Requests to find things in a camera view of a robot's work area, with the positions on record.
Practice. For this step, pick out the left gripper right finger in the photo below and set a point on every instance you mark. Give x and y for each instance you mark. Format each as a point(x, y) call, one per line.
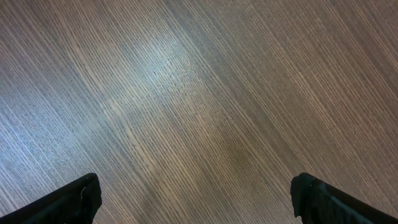
point(317, 202)

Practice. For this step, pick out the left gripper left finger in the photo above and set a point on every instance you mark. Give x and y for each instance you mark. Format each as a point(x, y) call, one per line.
point(76, 202)

